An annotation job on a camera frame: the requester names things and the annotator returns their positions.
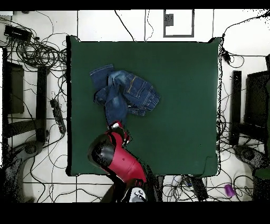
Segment blue denim jeans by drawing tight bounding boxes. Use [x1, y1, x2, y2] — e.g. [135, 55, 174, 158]
[89, 63, 161, 127]

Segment dark green table cloth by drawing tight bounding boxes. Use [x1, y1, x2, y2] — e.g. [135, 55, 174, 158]
[66, 35, 222, 178]

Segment black power strip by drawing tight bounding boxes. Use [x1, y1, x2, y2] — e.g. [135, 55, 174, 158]
[50, 98, 68, 134]
[188, 176, 209, 201]

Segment purple object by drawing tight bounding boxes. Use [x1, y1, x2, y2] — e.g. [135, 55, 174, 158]
[224, 183, 236, 197]

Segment black power adapter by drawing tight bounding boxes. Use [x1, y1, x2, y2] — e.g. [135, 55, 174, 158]
[221, 49, 232, 65]

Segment black box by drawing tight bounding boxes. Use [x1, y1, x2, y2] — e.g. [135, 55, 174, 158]
[3, 24, 33, 42]

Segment green object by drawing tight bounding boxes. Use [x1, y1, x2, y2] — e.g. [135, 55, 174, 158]
[254, 167, 270, 180]

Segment black table frame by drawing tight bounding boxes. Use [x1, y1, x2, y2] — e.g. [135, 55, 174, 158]
[2, 47, 50, 144]
[228, 53, 270, 146]

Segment thick black cable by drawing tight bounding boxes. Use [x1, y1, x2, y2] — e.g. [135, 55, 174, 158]
[114, 10, 136, 42]

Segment thin black cable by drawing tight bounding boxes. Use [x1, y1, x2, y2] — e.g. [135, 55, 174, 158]
[143, 10, 154, 42]

